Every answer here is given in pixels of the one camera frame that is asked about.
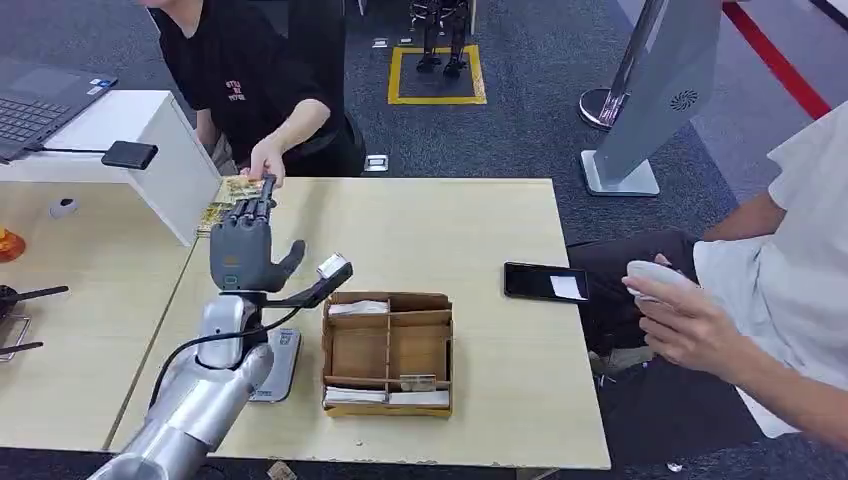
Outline small black flat device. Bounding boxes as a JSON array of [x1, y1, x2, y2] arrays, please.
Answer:
[[100, 140, 160, 172]]

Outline chrome stanchion post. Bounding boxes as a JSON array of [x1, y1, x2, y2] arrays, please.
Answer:
[[577, 0, 665, 132]]

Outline metal wire frame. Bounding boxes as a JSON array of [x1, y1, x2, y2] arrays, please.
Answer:
[[0, 313, 32, 363]]

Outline gold patterned card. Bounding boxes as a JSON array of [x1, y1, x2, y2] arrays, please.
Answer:
[[196, 174, 266, 237]]

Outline thin black device cable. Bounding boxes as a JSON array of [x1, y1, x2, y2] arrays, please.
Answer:
[[25, 145, 106, 156]]

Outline wooden card box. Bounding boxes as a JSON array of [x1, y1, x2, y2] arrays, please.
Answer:
[[320, 290, 456, 419]]

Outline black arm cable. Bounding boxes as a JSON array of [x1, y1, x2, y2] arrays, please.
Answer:
[[148, 305, 303, 409]]

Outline pale flat card reader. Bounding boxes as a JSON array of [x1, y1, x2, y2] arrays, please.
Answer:
[[248, 327, 303, 405]]

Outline grey kiosk stand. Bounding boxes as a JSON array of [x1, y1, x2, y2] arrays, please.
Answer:
[[580, 0, 725, 199]]

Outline person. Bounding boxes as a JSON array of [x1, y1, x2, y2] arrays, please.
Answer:
[[567, 99, 848, 460], [135, 0, 367, 179]]

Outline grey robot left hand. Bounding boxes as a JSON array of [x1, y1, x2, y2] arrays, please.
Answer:
[[209, 175, 307, 294]]

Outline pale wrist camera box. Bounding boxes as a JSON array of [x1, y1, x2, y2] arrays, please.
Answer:
[[316, 252, 354, 281]]

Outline person's left hand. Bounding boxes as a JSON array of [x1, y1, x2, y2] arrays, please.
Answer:
[[248, 135, 288, 189], [621, 254, 740, 380]]

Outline white desk riser box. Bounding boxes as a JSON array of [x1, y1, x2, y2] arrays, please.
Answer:
[[0, 89, 224, 248]]

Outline dark grey laptop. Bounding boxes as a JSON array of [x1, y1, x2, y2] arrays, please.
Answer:
[[0, 56, 119, 164]]

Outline black standing robot legs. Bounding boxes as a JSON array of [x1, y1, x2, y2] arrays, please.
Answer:
[[408, 0, 474, 80]]

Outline white rounded handheld device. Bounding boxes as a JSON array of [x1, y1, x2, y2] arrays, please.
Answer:
[[625, 259, 698, 301]]

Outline orange object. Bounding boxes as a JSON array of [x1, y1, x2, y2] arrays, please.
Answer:
[[0, 228, 27, 264]]

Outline black camera bracket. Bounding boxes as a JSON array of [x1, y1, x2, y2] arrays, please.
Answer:
[[254, 263, 354, 311]]

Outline black smartphone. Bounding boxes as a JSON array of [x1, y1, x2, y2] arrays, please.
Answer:
[[502, 260, 592, 305]]

